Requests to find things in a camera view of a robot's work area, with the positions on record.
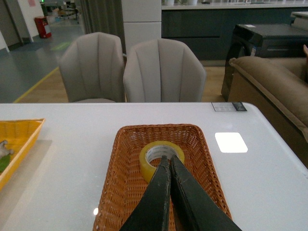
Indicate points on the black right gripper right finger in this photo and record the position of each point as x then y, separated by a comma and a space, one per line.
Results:
193, 209

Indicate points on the black cabinet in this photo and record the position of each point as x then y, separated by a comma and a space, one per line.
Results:
262, 40

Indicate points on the clear packing tape roll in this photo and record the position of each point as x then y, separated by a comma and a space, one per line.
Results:
155, 150

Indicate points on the grey chair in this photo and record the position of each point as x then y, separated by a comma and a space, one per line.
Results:
92, 69
163, 70

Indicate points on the black white toy figure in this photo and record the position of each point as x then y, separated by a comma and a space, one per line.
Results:
4, 151

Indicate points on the table label sticker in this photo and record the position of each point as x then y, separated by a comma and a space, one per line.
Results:
228, 107

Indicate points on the left grey chair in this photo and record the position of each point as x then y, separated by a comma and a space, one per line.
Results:
92, 69

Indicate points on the dark counter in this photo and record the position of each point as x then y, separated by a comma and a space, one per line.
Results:
207, 28

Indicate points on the yellow woven basket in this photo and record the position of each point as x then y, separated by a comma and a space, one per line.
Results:
21, 136

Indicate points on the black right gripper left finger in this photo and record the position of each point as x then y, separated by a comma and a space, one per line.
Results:
152, 212

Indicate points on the right grey chair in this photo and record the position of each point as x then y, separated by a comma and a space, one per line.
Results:
163, 70

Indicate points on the brown wicker basket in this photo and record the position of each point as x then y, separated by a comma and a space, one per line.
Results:
124, 185

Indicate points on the red bin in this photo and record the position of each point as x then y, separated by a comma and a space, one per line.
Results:
43, 27

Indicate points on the brown sofa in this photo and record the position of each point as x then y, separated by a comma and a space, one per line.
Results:
278, 87

